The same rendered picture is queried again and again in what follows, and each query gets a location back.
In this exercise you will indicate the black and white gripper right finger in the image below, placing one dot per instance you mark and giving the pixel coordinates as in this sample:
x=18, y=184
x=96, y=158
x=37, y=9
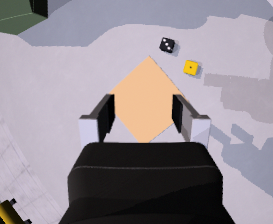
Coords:
x=193, y=126

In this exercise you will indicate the yellow die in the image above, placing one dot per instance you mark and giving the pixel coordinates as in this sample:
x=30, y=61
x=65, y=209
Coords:
x=190, y=67

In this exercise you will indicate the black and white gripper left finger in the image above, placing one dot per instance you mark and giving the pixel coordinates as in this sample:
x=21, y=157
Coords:
x=94, y=127

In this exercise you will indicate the peach flat mat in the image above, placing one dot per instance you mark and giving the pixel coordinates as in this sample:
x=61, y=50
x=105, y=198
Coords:
x=143, y=101

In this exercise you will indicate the black die with white pips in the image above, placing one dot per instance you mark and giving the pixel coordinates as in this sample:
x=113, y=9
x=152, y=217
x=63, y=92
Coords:
x=167, y=45

